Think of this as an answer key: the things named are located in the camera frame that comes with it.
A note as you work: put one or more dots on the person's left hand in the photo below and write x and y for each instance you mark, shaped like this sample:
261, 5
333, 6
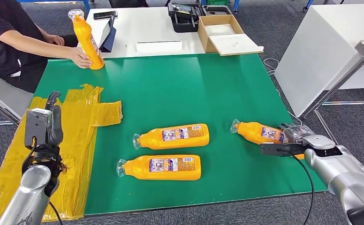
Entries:
54, 39

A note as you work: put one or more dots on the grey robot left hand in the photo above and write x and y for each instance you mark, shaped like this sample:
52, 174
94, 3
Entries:
56, 127

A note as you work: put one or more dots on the person's right hand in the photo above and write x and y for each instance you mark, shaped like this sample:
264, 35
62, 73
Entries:
80, 59

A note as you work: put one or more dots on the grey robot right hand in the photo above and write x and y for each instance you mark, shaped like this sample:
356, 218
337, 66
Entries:
297, 133

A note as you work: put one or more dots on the orange plastic bottle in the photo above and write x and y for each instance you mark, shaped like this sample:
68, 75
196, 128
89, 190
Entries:
250, 132
152, 141
138, 169
85, 37

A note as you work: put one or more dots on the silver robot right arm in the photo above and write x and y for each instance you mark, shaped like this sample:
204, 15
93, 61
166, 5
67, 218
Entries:
340, 174

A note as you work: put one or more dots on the person's right forearm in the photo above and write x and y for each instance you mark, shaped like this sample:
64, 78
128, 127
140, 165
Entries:
29, 45

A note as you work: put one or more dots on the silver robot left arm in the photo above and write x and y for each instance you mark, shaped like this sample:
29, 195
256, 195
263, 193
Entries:
29, 192

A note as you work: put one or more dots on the person's left forearm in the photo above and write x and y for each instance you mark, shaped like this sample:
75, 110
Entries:
42, 32

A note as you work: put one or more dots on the yellow plastic sheet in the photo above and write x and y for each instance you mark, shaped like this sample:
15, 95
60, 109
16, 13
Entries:
79, 139

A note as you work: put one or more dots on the tablet in dark folio case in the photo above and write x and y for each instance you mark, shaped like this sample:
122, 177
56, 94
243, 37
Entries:
109, 38

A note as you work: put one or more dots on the black smartphone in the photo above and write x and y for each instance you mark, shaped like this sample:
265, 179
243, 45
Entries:
104, 14

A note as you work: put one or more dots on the person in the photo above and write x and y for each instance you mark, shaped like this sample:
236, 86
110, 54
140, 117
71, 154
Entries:
1, 56

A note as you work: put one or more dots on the grey side table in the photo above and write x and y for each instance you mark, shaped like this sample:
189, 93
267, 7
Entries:
1, 90

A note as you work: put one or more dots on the black chair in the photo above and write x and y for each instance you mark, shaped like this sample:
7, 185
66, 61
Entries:
129, 3

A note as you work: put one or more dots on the large white table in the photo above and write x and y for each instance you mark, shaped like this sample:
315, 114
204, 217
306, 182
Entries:
325, 46

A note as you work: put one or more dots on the green table mat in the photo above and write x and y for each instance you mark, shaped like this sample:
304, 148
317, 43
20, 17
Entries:
169, 93

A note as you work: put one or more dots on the black tool case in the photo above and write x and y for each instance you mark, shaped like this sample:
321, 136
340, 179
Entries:
182, 24

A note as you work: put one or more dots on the white box lid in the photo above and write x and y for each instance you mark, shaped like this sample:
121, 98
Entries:
235, 45

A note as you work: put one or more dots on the brown cardboard box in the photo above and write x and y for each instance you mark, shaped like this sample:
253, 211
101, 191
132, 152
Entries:
203, 38

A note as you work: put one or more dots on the white foam insert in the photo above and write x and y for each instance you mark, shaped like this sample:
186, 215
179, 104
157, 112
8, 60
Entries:
219, 30

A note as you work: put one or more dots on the green plastic crate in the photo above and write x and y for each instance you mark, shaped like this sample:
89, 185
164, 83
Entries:
218, 2

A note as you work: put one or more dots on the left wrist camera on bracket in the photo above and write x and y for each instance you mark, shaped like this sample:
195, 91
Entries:
36, 124

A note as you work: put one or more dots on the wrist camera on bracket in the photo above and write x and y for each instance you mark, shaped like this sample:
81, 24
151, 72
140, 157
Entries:
36, 124
278, 149

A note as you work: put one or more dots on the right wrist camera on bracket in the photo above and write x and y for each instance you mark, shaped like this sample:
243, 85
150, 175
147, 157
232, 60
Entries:
278, 149

